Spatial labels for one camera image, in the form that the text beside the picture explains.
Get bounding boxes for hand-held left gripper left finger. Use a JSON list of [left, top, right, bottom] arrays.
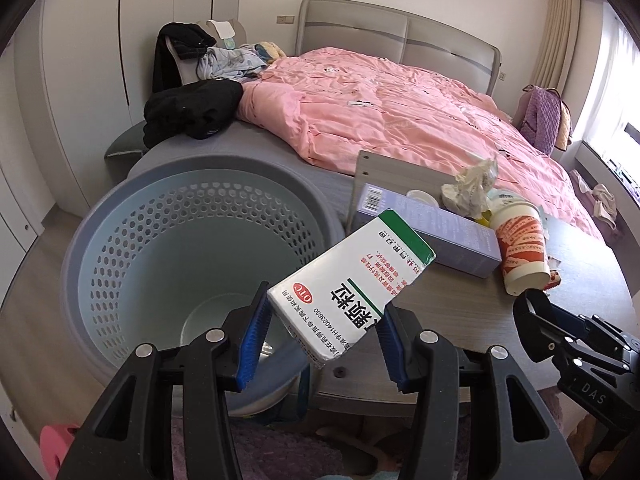
[[55, 280, 274, 480]]

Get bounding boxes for pink stool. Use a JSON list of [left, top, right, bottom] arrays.
[[39, 424, 82, 478]]

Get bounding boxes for white paper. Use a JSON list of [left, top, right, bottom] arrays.
[[441, 156, 500, 219]]

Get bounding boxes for dark framed window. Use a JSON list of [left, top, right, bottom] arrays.
[[585, 105, 640, 198]]

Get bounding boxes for pink printed duvet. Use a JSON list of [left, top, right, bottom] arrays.
[[235, 46, 607, 242]]

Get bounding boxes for black garment pile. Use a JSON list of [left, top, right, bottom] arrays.
[[142, 79, 245, 149]]

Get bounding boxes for red white paper cup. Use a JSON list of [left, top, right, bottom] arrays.
[[489, 201, 552, 297]]

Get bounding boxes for purple knitted blanket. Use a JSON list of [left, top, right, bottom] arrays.
[[520, 85, 564, 154]]

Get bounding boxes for beige chair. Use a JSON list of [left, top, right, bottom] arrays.
[[169, 18, 249, 86]]

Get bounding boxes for white cloth with green print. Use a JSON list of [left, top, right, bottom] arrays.
[[207, 19, 237, 47]]

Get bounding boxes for blue-grey perforated plastic basket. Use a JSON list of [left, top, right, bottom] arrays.
[[60, 152, 351, 417]]

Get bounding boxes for beige quilted garment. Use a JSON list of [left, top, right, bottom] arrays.
[[554, 102, 574, 151]]

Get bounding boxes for light blue clothes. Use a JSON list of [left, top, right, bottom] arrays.
[[197, 43, 267, 81]]

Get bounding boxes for purple cardboard box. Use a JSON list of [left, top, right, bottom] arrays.
[[352, 183, 502, 279]]

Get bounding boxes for cream garment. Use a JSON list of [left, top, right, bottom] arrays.
[[591, 183, 621, 231]]

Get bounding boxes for red white wrapper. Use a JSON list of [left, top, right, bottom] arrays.
[[545, 255, 564, 291]]

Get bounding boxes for white wardrobe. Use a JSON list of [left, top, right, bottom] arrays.
[[0, 0, 243, 261]]

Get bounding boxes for beige curtain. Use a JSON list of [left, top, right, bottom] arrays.
[[529, 0, 582, 92]]

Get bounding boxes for small white round lid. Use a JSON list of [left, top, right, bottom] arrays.
[[406, 190, 442, 209]]

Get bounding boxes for grey upholstered bed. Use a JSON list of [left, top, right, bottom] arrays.
[[105, 0, 608, 243]]

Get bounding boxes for yellow plush toy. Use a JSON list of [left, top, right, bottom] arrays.
[[255, 40, 287, 64]]

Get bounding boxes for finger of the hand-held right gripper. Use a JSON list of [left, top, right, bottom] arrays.
[[513, 293, 568, 367], [529, 290, 597, 342]]

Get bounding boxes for purple fluffy rug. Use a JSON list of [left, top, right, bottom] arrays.
[[170, 390, 568, 480]]

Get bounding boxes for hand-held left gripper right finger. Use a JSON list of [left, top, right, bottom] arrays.
[[375, 302, 586, 480]]

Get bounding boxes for white green medicine box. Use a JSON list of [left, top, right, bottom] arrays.
[[266, 208, 437, 370]]

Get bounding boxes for white sheer curtain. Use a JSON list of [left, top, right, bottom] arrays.
[[574, 5, 638, 142]]

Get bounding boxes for black jacket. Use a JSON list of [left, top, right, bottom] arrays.
[[152, 22, 219, 95]]

